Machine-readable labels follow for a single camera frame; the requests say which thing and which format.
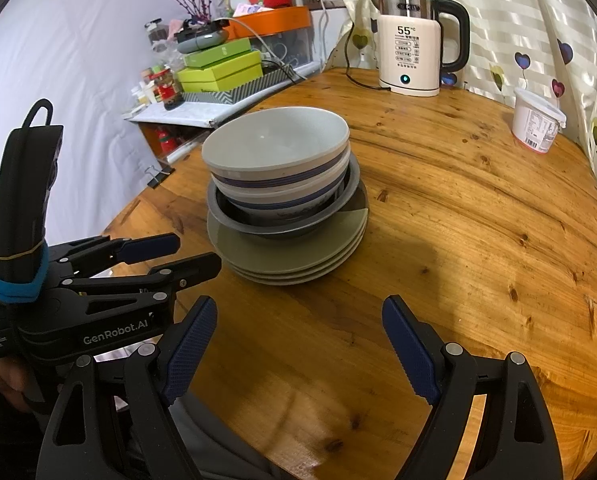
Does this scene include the white cable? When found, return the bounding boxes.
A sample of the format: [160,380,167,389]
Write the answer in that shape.
[228,17,299,81]

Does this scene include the white board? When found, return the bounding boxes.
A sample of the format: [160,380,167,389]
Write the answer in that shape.
[123,101,240,129]

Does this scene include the striped curtain with hearts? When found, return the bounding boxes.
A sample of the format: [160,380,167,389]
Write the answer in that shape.
[326,0,597,197]

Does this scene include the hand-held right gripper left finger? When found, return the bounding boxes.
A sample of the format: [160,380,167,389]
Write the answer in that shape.
[36,296,218,480]

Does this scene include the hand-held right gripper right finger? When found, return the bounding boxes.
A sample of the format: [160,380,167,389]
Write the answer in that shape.
[382,295,564,480]

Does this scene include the white bowl with blue band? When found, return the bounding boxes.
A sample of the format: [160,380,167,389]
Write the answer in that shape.
[201,106,350,196]
[216,160,352,226]

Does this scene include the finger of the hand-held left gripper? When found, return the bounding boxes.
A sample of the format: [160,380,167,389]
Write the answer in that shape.
[46,232,182,279]
[62,252,222,307]

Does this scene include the black cable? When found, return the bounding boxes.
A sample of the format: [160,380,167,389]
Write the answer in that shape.
[21,99,55,129]

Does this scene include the small jar with red label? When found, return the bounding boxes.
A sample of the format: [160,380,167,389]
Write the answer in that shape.
[151,66,185,112]

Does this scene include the black kettle cord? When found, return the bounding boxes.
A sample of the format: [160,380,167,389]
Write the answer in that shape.
[345,20,392,94]

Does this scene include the stainless steel bowl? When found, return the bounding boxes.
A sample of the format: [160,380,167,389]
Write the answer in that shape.
[207,152,368,238]

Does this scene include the zigzag patterned box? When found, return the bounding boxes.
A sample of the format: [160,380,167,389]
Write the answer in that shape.
[182,66,300,106]

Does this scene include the green plate with logo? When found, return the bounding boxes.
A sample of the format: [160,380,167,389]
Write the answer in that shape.
[207,206,369,274]
[227,232,368,281]
[234,245,365,287]

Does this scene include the grey device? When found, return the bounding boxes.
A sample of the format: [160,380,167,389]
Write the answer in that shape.
[176,26,230,54]

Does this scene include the person's left hand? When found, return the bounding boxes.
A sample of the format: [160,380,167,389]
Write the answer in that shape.
[0,355,45,414]

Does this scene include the clear storage box orange lid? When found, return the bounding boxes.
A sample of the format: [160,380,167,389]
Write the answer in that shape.
[226,6,313,70]

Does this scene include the cream electric kettle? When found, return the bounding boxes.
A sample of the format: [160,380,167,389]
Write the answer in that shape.
[376,0,471,98]

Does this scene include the black binder clip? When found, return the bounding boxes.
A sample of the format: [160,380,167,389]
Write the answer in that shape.
[146,163,176,191]

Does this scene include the white plastic tub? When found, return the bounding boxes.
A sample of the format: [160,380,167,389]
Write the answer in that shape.
[511,87,568,155]

